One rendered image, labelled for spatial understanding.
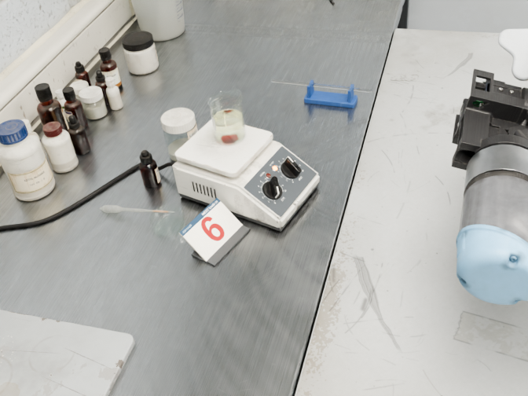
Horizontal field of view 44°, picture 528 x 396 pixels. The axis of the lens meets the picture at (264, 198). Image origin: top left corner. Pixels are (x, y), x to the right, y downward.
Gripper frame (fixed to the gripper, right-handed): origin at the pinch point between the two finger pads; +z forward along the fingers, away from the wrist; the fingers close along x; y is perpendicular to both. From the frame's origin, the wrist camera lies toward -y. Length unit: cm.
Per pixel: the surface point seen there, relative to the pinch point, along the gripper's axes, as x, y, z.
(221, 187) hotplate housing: 26.9, 36.3, -9.0
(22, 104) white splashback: 36, 81, 6
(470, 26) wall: 74, -6, 136
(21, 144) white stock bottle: 29, 70, -10
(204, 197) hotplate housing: 31, 39, -8
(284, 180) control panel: 26.7, 27.6, -4.3
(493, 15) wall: 69, -12, 136
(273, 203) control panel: 27.0, 27.8, -9.2
